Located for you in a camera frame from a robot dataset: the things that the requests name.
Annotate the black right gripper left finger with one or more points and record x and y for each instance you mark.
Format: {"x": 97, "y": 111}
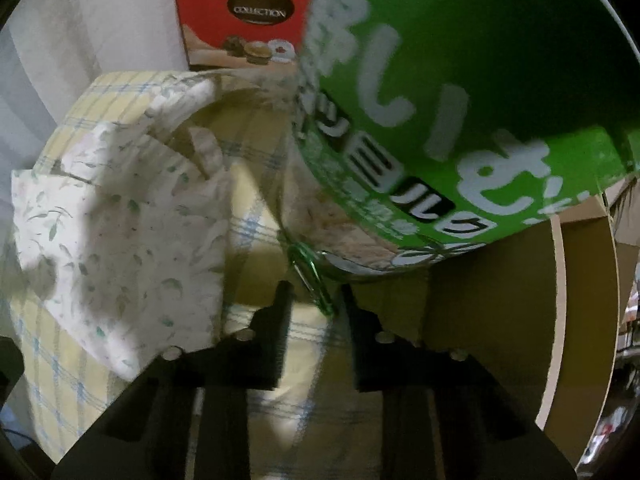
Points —
{"x": 249, "y": 359}

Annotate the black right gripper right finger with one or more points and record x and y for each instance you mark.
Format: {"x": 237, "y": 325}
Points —
{"x": 386, "y": 363}

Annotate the green lidded canister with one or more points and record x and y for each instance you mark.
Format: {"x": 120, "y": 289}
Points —
{"x": 425, "y": 129}

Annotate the yellow plaid tablecloth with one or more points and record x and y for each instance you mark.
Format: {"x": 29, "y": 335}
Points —
{"x": 66, "y": 389}

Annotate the open cardboard box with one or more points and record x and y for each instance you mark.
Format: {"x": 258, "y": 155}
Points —
{"x": 541, "y": 310}

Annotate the white floral cloth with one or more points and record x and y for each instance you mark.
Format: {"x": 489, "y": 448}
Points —
{"x": 125, "y": 242}

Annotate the red collection gift box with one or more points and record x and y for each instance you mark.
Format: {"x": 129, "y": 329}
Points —
{"x": 242, "y": 33}

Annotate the white curtain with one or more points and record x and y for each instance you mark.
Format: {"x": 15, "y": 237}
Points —
{"x": 51, "y": 50}

